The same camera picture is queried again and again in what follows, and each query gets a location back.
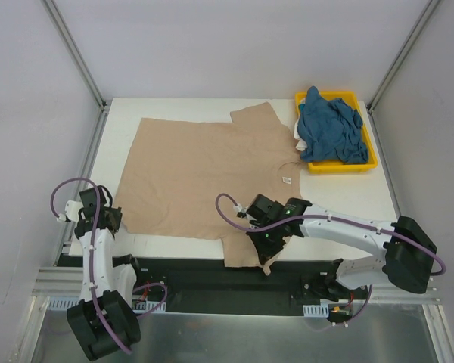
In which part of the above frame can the beige t shirt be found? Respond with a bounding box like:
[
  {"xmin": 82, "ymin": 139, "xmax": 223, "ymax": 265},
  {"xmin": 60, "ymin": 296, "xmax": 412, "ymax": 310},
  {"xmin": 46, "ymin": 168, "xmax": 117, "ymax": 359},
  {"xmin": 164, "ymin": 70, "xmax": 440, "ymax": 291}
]
[{"xmin": 114, "ymin": 103, "xmax": 301, "ymax": 273}]

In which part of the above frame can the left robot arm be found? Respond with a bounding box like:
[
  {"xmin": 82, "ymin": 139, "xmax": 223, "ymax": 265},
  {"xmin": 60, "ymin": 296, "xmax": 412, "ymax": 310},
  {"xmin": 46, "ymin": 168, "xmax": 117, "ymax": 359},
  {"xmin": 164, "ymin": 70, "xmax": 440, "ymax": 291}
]
[{"xmin": 67, "ymin": 185, "xmax": 145, "ymax": 361}]

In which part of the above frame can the aluminium front rail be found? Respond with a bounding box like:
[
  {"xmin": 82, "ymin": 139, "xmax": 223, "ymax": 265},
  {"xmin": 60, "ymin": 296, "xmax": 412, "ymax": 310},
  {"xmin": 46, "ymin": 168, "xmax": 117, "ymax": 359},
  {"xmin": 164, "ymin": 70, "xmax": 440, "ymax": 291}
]
[{"xmin": 31, "ymin": 266, "xmax": 442, "ymax": 305}]

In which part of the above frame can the blue t shirt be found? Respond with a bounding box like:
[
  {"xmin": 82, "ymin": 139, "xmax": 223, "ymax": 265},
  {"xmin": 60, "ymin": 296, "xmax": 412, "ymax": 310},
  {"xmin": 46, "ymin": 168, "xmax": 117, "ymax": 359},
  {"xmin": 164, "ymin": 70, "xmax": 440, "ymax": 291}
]
[{"xmin": 300, "ymin": 86, "xmax": 368, "ymax": 164}]

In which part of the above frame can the right white cable duct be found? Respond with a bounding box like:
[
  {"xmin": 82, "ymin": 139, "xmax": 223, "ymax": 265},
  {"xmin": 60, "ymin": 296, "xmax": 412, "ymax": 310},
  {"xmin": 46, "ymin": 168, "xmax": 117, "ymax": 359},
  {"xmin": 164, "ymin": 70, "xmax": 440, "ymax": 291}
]
[{"xmin": 303, "ymin": 303, "xmax": 329, "ymax": 318}]

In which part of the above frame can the yellow plastic bin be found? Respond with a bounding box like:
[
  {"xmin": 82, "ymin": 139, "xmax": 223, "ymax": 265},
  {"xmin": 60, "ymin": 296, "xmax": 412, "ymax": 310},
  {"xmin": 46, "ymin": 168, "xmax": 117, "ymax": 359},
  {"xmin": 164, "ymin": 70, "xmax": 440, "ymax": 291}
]
[{"xmin": 294, "ymin": 86, "xmax": 378, "ymax": 174}]

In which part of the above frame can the right aluminium frame post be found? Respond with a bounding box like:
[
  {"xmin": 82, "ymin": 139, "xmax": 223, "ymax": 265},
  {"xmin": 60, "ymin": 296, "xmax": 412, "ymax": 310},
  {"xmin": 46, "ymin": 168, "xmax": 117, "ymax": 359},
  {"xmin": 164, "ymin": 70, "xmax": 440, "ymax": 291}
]
[{"xmin": 365, "ymin": 0, "xmax": 443, "ymax": 113}]

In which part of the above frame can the white cable duct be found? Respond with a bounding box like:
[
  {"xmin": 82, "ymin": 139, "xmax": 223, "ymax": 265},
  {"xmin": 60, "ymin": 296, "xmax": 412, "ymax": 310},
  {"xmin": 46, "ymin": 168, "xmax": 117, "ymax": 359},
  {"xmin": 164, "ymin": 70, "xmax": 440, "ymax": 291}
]
[
  {"xmin": 303, "ymin": 303, "xmax": 329, "ymax": 318},
  {"xmin": 48, "ymin": 297, "xmax": 166, "ymax": 314}
]

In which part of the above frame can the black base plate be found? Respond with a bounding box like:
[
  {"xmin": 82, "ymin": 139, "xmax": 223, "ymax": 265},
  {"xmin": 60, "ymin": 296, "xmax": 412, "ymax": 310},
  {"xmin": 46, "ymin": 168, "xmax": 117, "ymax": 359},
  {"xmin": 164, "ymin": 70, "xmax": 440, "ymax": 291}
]
[{"xmin": 56, "ymin": 256, "xmax": 370, "ymax": 314}]

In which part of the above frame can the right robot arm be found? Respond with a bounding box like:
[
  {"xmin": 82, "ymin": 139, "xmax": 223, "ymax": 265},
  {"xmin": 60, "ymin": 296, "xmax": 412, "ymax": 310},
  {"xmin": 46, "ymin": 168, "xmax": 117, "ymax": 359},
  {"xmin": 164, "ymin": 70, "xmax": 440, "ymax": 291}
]
[{"xmin": 238, "ymin": 194, "xmax": 437, "ymax": 302}]

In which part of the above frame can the white cloth in bin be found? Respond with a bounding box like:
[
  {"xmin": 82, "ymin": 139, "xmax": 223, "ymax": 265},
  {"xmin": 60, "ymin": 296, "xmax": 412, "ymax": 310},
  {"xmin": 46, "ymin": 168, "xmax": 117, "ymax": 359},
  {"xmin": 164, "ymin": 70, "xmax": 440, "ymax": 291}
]
[{"xmin": 293, "ymin": 98, "xmax": 308, "ymax": 152}]

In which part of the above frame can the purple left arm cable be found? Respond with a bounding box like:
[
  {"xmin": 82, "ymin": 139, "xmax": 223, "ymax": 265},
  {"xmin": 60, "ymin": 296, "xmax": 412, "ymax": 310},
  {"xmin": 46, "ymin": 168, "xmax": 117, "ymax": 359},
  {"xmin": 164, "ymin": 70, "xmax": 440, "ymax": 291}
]
[{"xmin": 51, "ymin": 178, "xmax": 168, "ymax": 355}]

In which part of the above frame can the aluminium frame post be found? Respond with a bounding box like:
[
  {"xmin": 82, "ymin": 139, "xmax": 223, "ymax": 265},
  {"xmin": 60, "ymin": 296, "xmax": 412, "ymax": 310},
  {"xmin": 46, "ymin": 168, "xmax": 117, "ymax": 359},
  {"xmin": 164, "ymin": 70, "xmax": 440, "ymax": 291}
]
[
  {"xmin": 41, "ymin": 0, "xmax": 111, "ymax": 111},
  {"xmin": 365, "ymin": 0, "xmax": 443, "ymax": 113}
]

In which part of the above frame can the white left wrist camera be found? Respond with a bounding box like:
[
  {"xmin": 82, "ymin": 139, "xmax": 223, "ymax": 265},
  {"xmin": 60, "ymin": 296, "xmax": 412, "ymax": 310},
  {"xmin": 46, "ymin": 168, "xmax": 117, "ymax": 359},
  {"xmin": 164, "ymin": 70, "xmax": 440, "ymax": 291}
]
[{"xmin": 56, "ymin": 200, "xmax": 83, "ymax": 222}]

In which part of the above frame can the left aluminium frame post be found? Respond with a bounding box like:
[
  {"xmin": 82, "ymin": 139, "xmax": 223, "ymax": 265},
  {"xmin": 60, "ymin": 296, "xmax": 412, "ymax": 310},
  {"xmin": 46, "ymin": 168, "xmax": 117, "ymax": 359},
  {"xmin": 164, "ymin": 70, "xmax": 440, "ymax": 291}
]
[{"xmin": 41, "ymin": 0, "xmax": 111, "ymax": 111}]

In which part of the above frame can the left white cable duct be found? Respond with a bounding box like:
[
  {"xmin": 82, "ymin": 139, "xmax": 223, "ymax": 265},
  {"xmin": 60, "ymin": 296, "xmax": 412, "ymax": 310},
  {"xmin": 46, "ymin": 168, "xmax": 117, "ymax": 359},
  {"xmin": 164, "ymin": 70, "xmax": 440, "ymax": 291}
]
[{"xmin": 48, "ymin": 297, "xmax": 166, "ymax": 314}]

